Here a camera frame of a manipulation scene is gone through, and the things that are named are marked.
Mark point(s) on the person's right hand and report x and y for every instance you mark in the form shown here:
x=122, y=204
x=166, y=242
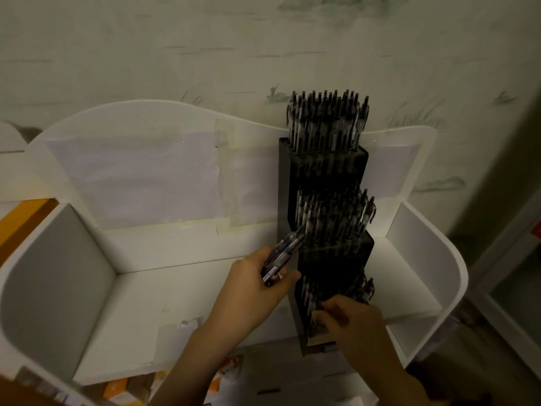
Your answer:
x=363, y=334

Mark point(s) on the person's left hand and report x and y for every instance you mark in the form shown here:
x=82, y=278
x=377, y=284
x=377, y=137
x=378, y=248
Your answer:
x=245, y=300

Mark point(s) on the bunch of black pens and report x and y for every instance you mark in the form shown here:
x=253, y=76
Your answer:
x=281, y=255

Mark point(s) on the black tiered pen holder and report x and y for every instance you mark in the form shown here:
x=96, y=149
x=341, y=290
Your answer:
x=285, y=194

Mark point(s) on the person's right forearm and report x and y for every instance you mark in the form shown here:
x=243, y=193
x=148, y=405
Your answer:
x=405, y=389

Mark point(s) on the person's left forearm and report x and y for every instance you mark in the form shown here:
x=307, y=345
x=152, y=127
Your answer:
x=186, y=376

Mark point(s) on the grey taped paper patch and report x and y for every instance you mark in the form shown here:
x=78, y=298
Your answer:
x=173, y=342

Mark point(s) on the white curved-back shelf unit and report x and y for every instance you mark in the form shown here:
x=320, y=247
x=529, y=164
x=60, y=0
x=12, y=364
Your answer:
x=148, y=308

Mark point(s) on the row of orange white boxes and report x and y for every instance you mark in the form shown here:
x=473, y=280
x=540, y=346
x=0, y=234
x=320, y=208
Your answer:
x=114, y=389

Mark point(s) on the grey door frame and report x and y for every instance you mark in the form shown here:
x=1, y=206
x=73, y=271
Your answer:
x=498, y=300

